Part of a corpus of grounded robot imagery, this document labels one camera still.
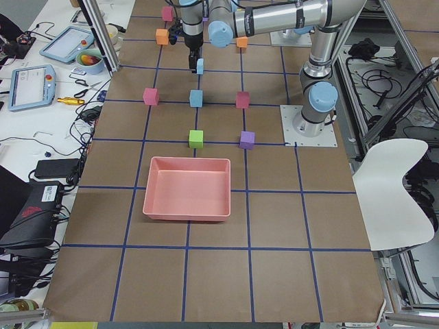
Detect black scissors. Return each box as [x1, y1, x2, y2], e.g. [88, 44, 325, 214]
[73, 82, 101, 99]

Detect gold metal cylinder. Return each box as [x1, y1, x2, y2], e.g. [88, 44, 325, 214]
[57, 97, 85, 106]

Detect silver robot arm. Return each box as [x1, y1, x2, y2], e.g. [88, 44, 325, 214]
[293, 25, 341, 138]
[168, 0, 366, 79]

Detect light blue foam block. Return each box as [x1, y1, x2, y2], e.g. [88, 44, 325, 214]
[196, 58, 204, 75]
[189, 89, 203, 108]

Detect white chair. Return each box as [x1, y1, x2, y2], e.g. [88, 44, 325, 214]
[353, 138, 434, 251]

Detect black power adapter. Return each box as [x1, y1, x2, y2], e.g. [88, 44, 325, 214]
[34, 158, 80, 179]

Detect aluminium frame post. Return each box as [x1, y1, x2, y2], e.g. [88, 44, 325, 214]
[78, 0, 120, 74]

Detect light purple foam block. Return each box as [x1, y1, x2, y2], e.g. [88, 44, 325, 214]
[239, 131, 255, 150]

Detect orange foam block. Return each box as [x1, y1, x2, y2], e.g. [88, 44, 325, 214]
[155, 29, 169, 45]
[235, 36, 248, 49]

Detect magenta foam block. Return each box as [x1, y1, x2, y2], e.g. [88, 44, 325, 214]
[161, 5, 174, 22]

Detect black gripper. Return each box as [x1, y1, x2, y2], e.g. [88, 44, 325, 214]
[168, 22, 202, 74]

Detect pink plastic tray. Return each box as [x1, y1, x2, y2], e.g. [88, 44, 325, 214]
[143, 156, 231, 222]

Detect dark pink foam block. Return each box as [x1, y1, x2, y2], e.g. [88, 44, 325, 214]
[235, 91, 250, 109]

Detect black computer box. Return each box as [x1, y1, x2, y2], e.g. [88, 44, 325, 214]
[1, 180, 64, 249]

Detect green foam block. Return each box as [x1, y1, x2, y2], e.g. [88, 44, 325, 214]
[189, 130, 204, 149]

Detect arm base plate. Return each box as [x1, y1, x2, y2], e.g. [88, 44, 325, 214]
[280, 105, 337, 147]
[270, 29, 312, 47]

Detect blue teach pendant tablet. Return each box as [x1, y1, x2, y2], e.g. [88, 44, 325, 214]
[39, 26, 95, 63]
[8, 64, 56, 112]

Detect light blue bowl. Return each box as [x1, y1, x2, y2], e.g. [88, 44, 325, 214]
[75, 49, 105, 75]

